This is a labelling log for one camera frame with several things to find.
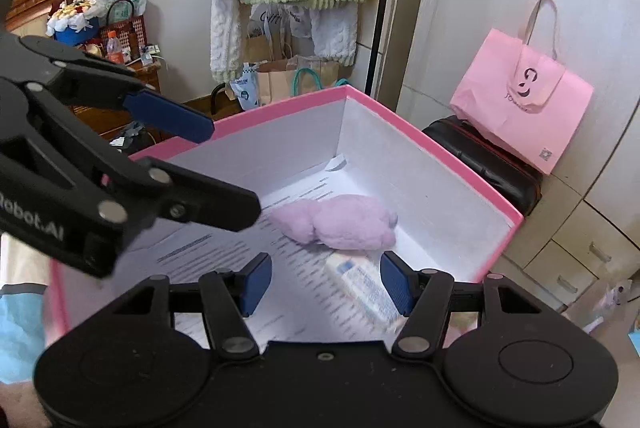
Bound red mesh basket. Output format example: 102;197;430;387
96;0;149;60

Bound pink cardboard box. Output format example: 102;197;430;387
50;85;525;349

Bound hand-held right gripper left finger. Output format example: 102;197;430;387
107;252;274;357

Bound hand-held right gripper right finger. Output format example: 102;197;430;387
379;251;556;359

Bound white printed plastic bag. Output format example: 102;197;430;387
249;3;315;40

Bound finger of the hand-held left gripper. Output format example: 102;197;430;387
15;35;216;145
85;157;262;260

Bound pink paper bag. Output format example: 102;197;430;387
449;0;595;176

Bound brown paper bag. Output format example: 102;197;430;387
244;5;295;65
256;55;342;107

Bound white fleece pajama pants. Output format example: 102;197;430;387
209;0;359;84

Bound purple plush toy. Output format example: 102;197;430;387
270;194;399;252

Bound black suitcase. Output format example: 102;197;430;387
421;114;544;217

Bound wooden nightstand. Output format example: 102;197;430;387
70;55;164;145

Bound blue bowl of flowers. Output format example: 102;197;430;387
46;0;102;48

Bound printed paper sheet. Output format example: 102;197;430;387
70;158;401;345

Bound orange drink bottle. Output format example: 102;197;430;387
105;30;124;63

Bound white blue tissue packet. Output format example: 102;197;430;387
324;252;407;335

